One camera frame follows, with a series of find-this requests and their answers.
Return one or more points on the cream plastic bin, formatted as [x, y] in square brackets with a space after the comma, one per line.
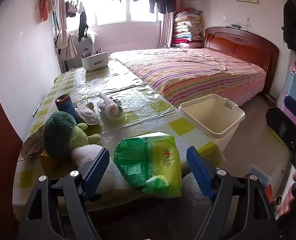
[225, 132]

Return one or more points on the hanging black garment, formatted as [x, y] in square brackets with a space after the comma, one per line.
[83, 25]

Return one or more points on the white storage box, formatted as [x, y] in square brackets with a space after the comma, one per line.
[95, 62]

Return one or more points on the blue storage bin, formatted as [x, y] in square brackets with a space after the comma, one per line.
[292, 85]

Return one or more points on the small clear plastic box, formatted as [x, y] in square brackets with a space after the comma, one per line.
[261, 177]

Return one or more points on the wooden headboard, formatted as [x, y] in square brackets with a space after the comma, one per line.
[237, 47]

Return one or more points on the pink straight curtain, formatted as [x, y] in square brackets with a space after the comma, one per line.
[166, 30]

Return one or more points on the small laundry hanger with socks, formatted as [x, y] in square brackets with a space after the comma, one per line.
[71, 8]

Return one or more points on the green and white plush toy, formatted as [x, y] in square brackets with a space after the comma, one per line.
[60, 135]

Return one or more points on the bed with striped sheet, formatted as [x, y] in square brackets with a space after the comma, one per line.
[188, 72]

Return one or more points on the white printed cardboard box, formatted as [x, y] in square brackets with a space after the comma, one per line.
[30, 145]

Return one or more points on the dark red door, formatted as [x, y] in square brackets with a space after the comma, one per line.
[0, 155]

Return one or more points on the brown bottle with blue label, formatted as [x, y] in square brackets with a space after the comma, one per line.
[65, 105]

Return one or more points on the white cabinet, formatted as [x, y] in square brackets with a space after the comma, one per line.
[86, 46]

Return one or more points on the dark remote control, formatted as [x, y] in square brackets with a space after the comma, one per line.
[234, 26]

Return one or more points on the pink tied-back curtain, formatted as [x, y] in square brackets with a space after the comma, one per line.
[61, 10]

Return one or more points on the orange cloth on wall hook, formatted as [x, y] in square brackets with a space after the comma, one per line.
[44, 7]

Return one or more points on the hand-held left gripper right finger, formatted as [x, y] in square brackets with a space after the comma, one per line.
[198, 170]

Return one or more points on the white roll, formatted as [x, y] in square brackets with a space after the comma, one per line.
[110, 110]

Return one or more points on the green plastic snack bag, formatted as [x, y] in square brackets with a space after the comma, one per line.
[158, 160]

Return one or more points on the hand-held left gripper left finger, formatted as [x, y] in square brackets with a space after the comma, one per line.
[98, 170]

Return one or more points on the stack of folded quilts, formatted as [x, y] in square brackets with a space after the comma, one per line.
[188, 27]

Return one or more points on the table with green checked cover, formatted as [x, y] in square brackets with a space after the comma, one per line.
[138, 97]

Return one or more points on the person's right hand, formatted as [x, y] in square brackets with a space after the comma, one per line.
[291, 208]

